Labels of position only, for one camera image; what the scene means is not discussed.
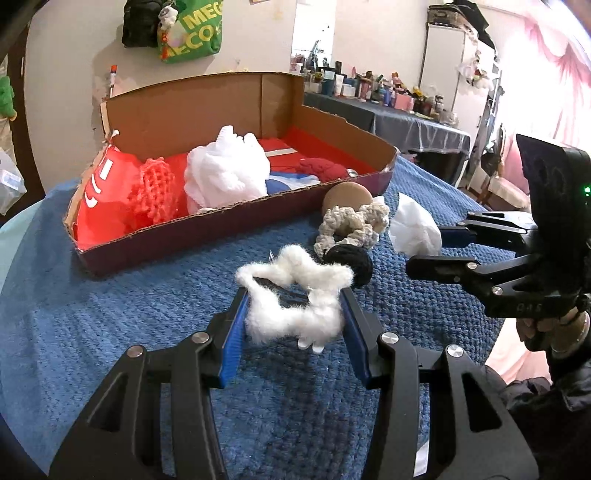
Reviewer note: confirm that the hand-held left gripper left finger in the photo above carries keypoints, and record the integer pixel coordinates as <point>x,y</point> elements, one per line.
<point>233,344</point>

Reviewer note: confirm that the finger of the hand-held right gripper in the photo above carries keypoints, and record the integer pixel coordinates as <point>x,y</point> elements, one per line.
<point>455,237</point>
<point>438,270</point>

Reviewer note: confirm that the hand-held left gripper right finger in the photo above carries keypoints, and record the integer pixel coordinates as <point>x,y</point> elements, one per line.
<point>358,341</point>

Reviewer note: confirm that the white tissue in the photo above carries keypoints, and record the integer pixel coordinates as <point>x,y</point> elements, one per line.
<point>413,228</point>

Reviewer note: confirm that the white fluffy hair clip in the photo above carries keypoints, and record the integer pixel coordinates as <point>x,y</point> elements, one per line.
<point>295,318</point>

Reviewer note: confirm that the black knit scrunchie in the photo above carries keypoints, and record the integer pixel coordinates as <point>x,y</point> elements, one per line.
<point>355,263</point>

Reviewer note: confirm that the cream crochet scrunchie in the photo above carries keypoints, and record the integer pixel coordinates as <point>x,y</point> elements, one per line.
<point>341,221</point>

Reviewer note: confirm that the beige powder puff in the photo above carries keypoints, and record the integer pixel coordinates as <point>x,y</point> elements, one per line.
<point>346,194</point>

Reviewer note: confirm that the red knit rabbit pouch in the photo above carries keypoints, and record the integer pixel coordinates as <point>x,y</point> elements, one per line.
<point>323,168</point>

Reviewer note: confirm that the red foam net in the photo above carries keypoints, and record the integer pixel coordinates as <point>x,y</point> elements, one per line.
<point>154,194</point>

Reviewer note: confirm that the blue and white cloth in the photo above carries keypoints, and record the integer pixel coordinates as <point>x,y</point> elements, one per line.
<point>288,182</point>

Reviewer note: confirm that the white mesh bath pouf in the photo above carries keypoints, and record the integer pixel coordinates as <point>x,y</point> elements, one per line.
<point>226,170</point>

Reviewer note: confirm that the brown cardboard box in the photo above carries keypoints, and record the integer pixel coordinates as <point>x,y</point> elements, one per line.
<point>194,110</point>

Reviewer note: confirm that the person's right forearm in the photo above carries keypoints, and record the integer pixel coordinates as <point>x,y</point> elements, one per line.
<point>549,415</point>

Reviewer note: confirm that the person's right hand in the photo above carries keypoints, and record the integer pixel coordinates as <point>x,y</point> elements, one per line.
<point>526,330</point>

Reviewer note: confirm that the pink chair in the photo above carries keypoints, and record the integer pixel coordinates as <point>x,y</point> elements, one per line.
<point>505,180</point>

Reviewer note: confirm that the blue fleece blanket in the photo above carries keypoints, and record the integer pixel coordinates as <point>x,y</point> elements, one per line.
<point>138,314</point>

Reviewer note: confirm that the pink curtain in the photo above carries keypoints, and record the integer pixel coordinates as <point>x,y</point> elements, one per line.
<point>545,83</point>

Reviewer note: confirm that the table with grey cloth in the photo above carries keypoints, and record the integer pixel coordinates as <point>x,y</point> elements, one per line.
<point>397,129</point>

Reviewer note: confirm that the white hanging plush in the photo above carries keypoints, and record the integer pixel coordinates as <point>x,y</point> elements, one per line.
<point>475,71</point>

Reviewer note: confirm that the white wardrobe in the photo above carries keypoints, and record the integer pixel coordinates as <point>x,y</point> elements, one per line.
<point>443,78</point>

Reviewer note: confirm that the dark bags on wardrobe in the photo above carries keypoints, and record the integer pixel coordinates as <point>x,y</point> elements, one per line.
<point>457,14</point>

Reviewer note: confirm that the clear hanging plastic bag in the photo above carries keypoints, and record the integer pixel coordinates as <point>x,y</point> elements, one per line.
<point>9,184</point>

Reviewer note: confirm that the white stick with red cap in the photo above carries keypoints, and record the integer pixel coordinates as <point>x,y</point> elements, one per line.
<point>113,83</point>

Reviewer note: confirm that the dark brown door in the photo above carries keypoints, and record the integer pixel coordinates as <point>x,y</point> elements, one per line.
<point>27,115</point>

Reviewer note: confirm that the green tote bag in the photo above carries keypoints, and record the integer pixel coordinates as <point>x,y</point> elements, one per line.
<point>198,32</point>

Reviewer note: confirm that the green plush toy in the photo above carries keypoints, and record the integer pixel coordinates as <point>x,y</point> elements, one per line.
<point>5,99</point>

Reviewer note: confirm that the black backpack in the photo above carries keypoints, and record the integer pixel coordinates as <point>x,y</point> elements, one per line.
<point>138,23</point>

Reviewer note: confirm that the wall mirror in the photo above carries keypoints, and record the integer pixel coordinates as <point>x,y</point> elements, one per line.
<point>314,32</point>

